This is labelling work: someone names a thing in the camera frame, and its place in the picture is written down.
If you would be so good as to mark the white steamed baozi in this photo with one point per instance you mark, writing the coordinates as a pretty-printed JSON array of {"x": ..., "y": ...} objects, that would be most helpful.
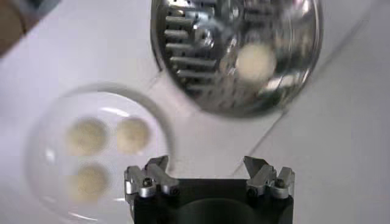
[
  {"x": 256, "y": 62},
  {"x": 91, "y": 181},
  {"x": 86, "y": 135},
  {"x": 133, "y": 135}
]

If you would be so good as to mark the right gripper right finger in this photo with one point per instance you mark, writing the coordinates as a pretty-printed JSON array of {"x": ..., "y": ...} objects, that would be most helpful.
[{"x": 265, "y": 179}]

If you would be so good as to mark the perforated steel steamer basket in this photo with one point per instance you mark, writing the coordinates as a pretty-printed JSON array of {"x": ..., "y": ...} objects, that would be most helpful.
[{"x": 198, "y": 61}]

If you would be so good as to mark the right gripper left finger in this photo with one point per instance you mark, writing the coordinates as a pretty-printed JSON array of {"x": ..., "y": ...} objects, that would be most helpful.
[{"x": 143, "y": 182}]

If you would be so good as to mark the round white plate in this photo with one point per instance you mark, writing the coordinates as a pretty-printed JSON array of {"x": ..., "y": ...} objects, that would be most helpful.
[{"x": 55, "y": 121}]

